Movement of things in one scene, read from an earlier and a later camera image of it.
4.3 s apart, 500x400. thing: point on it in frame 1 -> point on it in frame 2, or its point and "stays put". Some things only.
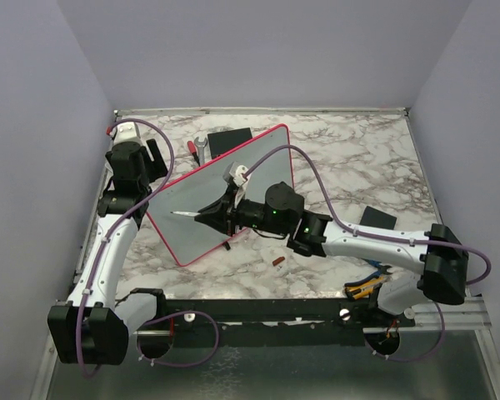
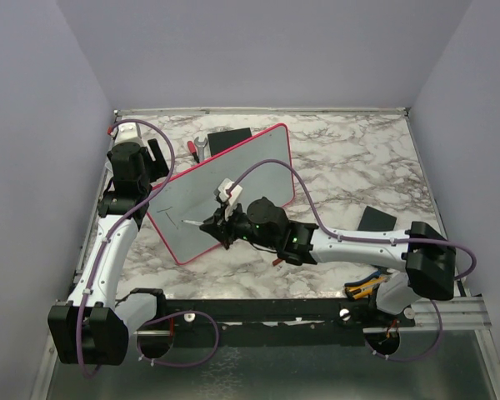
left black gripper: [157, 168] stays put
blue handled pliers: [382, 269] stays put
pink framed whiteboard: [202, 182] stays put
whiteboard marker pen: [186, 213] -> [192, 222]
